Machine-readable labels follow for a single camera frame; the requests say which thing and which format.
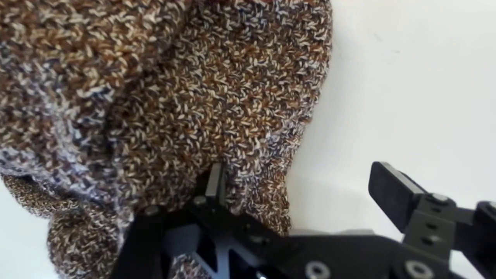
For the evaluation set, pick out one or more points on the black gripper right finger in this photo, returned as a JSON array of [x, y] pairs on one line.
[[396, 196]]

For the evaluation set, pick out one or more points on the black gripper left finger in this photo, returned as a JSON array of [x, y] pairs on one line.
[[215, 181]]

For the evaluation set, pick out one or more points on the brown knitted jersey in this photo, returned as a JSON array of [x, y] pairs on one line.
[[155, 103]]

